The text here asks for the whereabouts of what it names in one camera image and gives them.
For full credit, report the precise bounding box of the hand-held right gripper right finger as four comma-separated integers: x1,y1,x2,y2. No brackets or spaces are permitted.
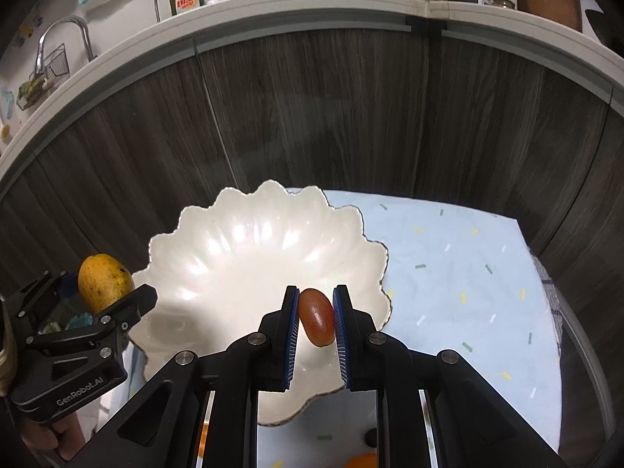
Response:
333,284,569,468

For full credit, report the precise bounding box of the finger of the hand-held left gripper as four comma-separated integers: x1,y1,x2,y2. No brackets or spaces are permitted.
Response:
0,272,81,325
23,285,158,362

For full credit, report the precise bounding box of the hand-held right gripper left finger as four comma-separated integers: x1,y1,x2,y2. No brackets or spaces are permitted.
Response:
63,285,300,468

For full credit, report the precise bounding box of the red cherry tomato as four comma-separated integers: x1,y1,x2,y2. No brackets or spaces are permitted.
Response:
298,289,336,348

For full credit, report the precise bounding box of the yellow mango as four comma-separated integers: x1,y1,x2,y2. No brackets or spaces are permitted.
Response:
78,253,136,314

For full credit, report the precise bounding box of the white scalloped bowl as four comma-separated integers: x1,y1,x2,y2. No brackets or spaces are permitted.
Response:
129,180,393,427

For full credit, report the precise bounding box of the person's left hand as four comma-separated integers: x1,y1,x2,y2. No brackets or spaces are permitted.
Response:
22,412,86,464

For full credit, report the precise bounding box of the light blue confetti mat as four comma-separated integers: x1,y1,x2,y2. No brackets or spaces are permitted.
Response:
122,188,564,468

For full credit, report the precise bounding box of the grey striped towel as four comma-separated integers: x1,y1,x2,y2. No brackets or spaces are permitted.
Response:
530,253,565,352

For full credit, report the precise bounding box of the chrome faucet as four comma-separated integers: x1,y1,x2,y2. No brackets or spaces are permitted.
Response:
36,16,96,76

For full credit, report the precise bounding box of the black wire basket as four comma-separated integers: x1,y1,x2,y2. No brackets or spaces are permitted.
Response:
17,44,69,110

